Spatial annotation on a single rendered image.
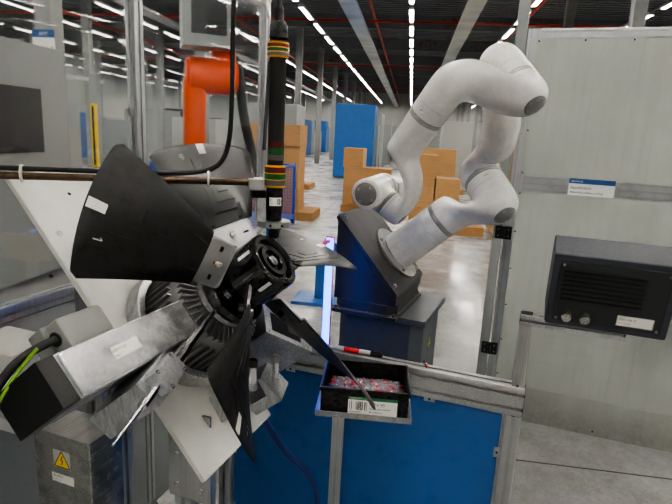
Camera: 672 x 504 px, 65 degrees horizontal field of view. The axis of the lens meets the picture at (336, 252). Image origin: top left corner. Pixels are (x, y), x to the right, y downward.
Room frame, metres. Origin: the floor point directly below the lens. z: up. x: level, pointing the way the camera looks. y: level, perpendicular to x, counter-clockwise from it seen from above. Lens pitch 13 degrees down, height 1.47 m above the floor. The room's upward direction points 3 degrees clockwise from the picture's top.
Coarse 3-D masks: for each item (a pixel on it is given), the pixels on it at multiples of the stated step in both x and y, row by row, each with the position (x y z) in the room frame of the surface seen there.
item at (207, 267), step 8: (216, 240) 0.95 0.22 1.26; (208, 248) 0.94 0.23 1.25; (216, 248) 0.95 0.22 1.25; (224, 248) 0.96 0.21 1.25; (232, 248) 0.97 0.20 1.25; (208, 256) 0.94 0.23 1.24; (216, 256) 0.95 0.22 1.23; (224, 256) 0.96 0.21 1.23; (232, 256) 0.97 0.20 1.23; (208, 264) 0.94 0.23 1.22; (224, 264) 0.96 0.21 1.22; (200, 272) 0.93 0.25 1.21; (208, 272) 0.94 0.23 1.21; (216, 272) 0.95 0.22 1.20; (224, 272) 0.96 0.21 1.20; (200, 280) 0.93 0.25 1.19; (208, 280) 0.94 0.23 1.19; (216, 280) 0.95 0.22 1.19
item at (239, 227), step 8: (232, 224) 1.07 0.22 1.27; (240, 224) 1.07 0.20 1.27; (248, 224) 1.07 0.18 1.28; (216, 232) 1.06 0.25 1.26; (224, 232) 1.06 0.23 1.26; (240, 232) 1.06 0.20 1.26; (248, 232) 1.06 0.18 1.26; (232, 240) 1.05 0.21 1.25; (240, 240) 1.05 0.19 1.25; (248, 240) 1.05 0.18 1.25
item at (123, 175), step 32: (128, 160) 0.86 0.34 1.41; (96, 192) 0.80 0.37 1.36; (128, 192) 0.84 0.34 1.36; (160, 192) 0.88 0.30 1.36; (96, 224) 0.79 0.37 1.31; (128, 224) 0.82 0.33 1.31; (160, 224) 0.86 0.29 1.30; (192, 224) 0.91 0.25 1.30; (96, 256) 0.78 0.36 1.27; (128, 256) 0.82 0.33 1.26; (160, 256) 0.86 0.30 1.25; (192, 256) 0.91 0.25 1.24
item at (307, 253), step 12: (288, 240) 1.29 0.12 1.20; (312, 240) 1.34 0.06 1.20; (288, 252) 1.20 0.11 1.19; (300, 252) 1.21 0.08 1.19; (312, 252) 1.23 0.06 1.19; (324, 252) 1.27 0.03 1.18; (336, 252) 1.32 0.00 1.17; (300, 264) 1.12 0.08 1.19; (312, 264) 1.14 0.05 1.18; (324, 264) 1.18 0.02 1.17; (336, 264) 1.21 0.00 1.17; (348, 264) 1.27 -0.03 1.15
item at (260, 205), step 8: (248, 184) 1.08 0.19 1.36; (256, 184) 1.08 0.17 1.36; (256, 192) 1.07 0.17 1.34; (264, 192) 1.08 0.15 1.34; (256, 200) 1.09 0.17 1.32; (264, 200) 1.08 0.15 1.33; (256, 208) 1.08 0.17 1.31; (264, 208) 1.08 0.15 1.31; (256, 216) 1.08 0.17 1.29; (264, 216) 1.08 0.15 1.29; (264, 224) 1.07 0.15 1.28; (272, 224) 1.07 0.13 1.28; (280, 224) 1.07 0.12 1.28; (288, 224) 1.09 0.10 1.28
